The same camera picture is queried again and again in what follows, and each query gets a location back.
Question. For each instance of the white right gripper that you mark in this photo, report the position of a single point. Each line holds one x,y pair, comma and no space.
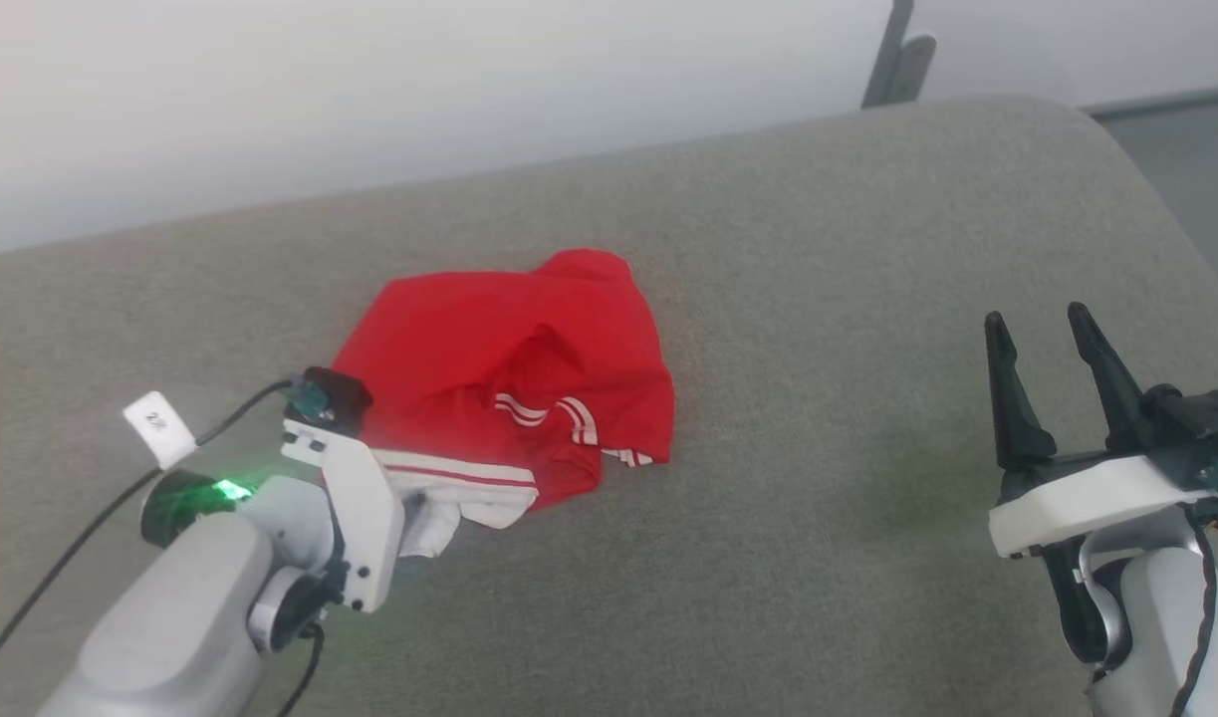
1087,503

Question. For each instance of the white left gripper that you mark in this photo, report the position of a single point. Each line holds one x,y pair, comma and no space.
362,518

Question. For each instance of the red garment with white trim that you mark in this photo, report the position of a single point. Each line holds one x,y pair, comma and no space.
469,339

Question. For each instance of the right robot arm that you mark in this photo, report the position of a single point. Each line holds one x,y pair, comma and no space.
1151,617

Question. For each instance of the grey fabric sofa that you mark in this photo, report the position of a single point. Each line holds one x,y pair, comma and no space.
788,299

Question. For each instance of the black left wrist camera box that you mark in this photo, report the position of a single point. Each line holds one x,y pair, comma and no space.
338,398

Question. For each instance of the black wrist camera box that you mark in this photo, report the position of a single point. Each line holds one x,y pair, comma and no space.
338,398
1201,423

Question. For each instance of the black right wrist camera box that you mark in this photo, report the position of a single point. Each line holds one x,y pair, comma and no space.
1201,423

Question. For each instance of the grey post foot bracket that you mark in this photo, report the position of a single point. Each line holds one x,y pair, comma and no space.
917,65

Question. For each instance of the grey metal post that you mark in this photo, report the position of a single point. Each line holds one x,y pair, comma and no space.
885,50

